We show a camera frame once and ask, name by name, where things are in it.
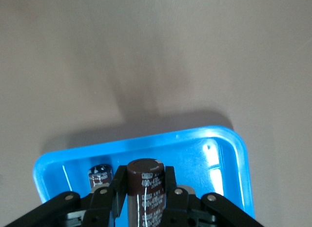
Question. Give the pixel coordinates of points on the long brown electrolytic capacitor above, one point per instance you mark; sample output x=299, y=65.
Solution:
x=146, y=180

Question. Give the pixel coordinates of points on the blue plastic tray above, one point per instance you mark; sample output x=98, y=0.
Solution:
x=190, y=158

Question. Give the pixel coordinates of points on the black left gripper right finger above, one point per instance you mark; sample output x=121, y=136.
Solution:
x=170, y=188

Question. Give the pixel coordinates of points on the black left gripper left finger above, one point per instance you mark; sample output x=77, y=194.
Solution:
x=119, y=188

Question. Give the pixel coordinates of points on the short black electrolytic capacitor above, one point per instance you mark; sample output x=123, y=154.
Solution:
x=100, y=175

